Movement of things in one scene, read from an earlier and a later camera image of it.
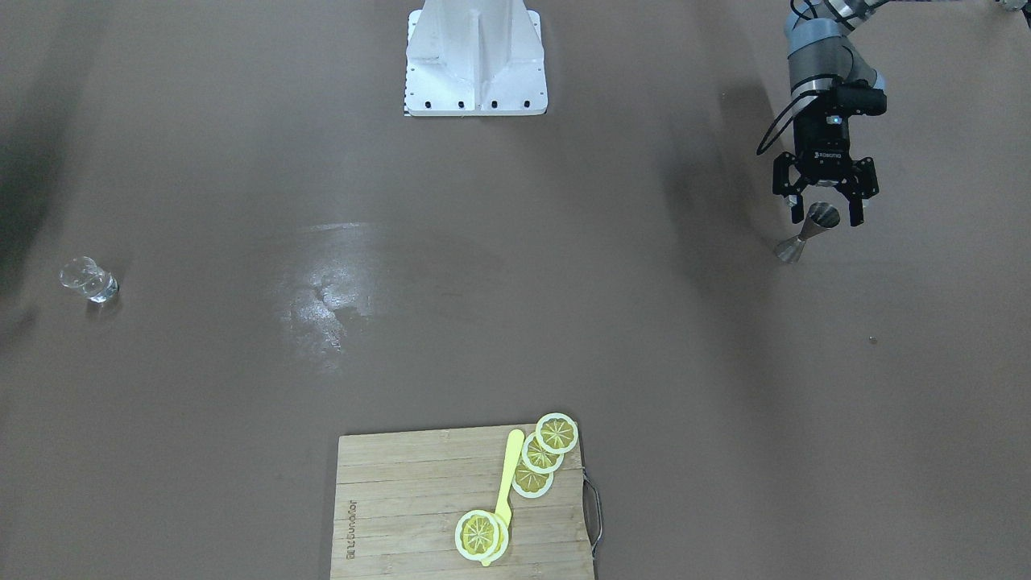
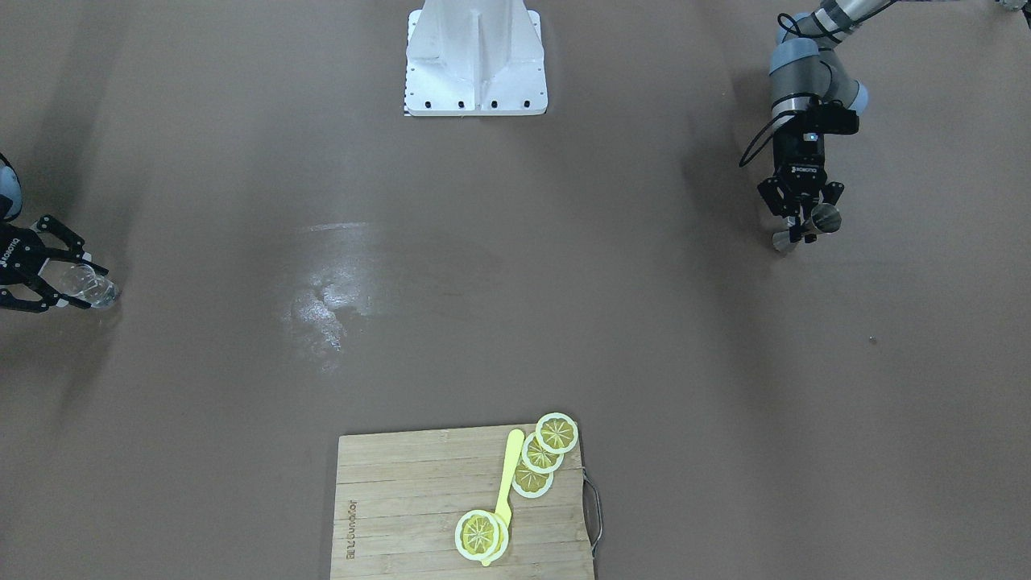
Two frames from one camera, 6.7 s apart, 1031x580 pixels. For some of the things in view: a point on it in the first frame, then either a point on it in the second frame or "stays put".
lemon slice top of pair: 477,534 stays put
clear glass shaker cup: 84,274 stays put
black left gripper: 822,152 -> 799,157
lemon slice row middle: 537,458 stays put
